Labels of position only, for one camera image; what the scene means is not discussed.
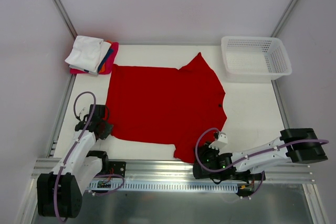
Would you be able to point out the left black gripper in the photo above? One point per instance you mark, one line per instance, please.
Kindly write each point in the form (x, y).
(105, 129)

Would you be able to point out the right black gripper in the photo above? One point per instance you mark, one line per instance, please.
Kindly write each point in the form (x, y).
(203, 149)

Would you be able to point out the red t shirt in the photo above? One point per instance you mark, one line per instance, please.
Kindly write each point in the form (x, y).
(182, 107)

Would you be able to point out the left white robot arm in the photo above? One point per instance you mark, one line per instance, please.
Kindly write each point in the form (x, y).
(59, 192)

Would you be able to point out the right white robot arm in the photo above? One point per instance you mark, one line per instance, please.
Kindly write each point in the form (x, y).
(298, 146)

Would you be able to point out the white folded t shirt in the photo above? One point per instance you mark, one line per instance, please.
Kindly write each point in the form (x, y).
(88, 53)

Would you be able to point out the blue folded t shirt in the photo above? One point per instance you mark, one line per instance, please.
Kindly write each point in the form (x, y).
(106, 57)

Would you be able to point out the white plastic basket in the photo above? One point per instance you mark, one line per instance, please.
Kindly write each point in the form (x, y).
(254, 59)

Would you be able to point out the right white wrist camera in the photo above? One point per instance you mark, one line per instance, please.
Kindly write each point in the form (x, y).
(220, 141)

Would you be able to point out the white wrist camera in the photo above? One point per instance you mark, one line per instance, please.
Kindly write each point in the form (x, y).
(80, 113)
(220, 141)

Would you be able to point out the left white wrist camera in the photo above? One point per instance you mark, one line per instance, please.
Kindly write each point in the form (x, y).
(80, 113)

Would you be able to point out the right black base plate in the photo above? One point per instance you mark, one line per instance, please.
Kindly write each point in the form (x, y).
(248, 177)

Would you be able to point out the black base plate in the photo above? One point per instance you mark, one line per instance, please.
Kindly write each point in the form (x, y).
(116, 167)
(248, 177)

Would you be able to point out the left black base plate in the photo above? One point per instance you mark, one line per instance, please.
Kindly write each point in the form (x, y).
(116, 167)

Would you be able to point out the aluminium mounting rail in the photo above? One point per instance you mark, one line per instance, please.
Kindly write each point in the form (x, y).
(176, 171)

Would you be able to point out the white slotted cable duct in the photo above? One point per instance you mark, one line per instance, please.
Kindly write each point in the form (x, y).
(203, 187)

